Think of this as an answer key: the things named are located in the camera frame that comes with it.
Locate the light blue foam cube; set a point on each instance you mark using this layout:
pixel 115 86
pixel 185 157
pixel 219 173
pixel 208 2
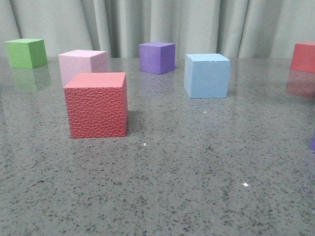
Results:
pixel 206 75

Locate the purple foam cube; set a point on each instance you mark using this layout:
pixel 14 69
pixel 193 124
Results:
pixel 157 57

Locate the red textured foam cube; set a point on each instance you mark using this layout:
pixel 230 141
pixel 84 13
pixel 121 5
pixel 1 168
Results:
pixel 97 105

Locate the pink foam cube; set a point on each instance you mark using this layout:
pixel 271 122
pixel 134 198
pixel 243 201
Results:
pixel 82 61

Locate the grey-green curtain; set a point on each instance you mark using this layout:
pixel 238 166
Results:
pixel 234 28

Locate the green foam cube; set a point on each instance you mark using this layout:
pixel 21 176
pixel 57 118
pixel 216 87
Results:
pixel 26 53

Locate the purple cube at right edge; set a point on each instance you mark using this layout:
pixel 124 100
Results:
pixel 313 143

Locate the red foam cube far right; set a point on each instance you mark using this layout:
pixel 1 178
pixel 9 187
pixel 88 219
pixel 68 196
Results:
pixel 303 58

